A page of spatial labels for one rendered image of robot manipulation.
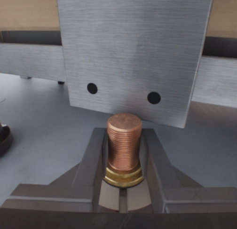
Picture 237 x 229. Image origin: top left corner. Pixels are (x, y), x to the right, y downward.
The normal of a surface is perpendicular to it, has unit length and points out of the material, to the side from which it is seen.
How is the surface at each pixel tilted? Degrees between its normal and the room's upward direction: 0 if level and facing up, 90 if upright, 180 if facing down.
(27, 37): 90
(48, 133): 180
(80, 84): 90
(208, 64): 90
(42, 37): 90
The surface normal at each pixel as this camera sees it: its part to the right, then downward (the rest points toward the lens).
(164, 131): 0.01, -0.88
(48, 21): -0.36, 0.44
